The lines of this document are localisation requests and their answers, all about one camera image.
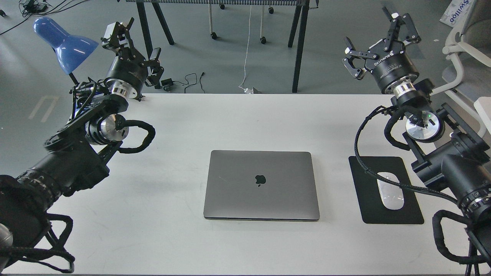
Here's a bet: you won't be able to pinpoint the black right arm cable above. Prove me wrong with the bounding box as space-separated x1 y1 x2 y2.
354 107 461 204

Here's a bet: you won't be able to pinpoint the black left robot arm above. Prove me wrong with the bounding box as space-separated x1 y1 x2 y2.
1 18 163 274

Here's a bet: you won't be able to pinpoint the black floor cables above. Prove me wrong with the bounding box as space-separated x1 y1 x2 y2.
0 0 91 36

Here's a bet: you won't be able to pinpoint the white rolling cart legs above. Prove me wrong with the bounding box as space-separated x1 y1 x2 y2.
208 0 267 45

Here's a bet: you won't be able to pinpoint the grey laptop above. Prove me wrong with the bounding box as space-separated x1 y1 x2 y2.
203 150 320 221

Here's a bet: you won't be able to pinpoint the black background table frame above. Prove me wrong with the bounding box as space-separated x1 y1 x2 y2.
125 0 310 93

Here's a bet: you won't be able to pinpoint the black mouse pad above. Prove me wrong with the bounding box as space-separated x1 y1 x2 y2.
349 156 424 224

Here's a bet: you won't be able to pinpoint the blue desk lamp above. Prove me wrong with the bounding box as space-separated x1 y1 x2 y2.
33 17 99 85

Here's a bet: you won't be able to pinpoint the white office chair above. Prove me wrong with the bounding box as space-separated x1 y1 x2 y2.
433 0 490 137

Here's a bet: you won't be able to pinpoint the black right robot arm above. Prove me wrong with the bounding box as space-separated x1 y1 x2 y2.
343 7 490 276

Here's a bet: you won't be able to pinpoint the white computer mouse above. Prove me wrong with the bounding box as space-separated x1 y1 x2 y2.
377 179 405 211

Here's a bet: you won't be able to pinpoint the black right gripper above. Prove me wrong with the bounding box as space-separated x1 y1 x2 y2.
342 7 422 95

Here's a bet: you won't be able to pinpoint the white printed box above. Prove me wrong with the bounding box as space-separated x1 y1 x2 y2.
440 0 475 27

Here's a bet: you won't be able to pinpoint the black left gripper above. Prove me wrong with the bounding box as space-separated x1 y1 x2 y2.
101 17 164 101

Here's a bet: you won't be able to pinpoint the black power adapter with cable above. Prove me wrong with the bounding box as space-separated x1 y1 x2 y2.
160 72 206 93

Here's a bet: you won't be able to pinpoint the white hanging cable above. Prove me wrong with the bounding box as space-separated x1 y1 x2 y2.
238 5 254 94

